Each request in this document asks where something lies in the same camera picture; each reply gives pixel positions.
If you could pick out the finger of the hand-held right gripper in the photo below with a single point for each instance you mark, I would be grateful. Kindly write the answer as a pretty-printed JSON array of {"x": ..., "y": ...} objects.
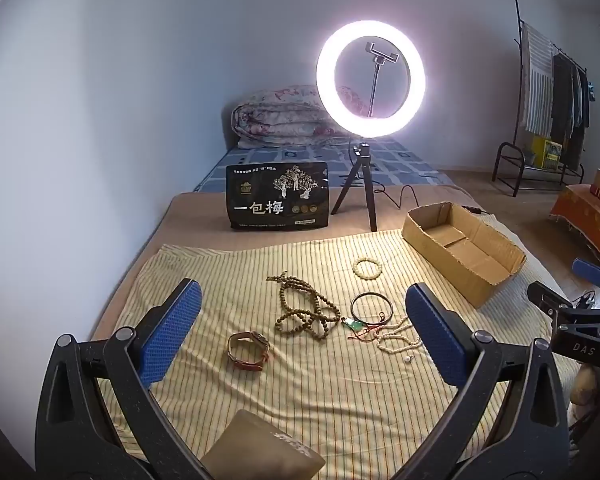
[
  {"x": 590, "y": 271},
  {"x": 542, "y": 295}
]

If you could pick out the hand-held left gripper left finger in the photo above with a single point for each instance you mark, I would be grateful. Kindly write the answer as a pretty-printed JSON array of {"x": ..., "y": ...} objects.
[{"x": 172, "y": 330}]

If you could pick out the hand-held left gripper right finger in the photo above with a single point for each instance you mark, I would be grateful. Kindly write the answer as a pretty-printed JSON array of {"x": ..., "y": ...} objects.
[{"x": 435, "y": 335}]

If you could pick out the cardboard box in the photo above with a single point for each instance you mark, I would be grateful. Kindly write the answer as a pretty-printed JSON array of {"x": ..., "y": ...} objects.
[{"x": 480, "y": 265}]

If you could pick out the thin black bangle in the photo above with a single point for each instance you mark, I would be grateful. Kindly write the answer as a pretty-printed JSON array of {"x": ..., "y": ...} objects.
[{"x": 351, "y": 306}]

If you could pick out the orange cloth covered table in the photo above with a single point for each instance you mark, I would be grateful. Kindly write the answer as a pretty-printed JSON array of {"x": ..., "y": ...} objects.
[{"x": 585, "y": 215}]

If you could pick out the tan blanket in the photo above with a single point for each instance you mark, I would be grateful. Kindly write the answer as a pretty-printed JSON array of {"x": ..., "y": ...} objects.
[{"x": 195, "y": 220}]

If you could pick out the yellow striped cloth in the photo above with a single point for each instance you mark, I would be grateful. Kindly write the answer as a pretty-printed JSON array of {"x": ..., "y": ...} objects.
[{"x": 330, "y": 385}]

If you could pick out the yellow box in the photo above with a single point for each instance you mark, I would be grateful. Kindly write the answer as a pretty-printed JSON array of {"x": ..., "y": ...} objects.
[{"x": 550, "y": 152}]

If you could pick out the black metal clothes rack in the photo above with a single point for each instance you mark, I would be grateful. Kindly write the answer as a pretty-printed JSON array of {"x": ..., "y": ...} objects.
[{"x": 510, "y": 146}]

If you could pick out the dark hanging clothes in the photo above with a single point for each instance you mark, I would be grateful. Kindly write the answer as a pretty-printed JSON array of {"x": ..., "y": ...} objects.
[{"x": 567, "y": 110}]

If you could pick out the black printed snack bag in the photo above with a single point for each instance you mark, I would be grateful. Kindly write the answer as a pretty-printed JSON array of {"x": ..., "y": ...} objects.
[{"x": 280, "y": 195}]

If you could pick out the blue checked bed sheet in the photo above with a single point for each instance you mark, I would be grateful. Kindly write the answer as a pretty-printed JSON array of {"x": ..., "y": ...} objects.
[{"x": 410, "y": 160}]

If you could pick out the black mini tripod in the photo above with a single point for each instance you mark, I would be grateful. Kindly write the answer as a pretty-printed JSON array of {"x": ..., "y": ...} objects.
[{"x": 365, "y": 170}]

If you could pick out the striped hanging towel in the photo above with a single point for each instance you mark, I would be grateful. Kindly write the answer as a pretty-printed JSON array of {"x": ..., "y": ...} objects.
[{"x": 537, "y": 75}]

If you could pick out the folded floral quilt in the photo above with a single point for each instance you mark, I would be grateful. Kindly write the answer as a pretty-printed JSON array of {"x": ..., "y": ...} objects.
[{"x": 280, "y": 115}]

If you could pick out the phone holder clamp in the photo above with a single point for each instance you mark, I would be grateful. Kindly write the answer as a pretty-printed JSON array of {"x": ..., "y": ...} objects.
[{"x": 380, "y": 55}]

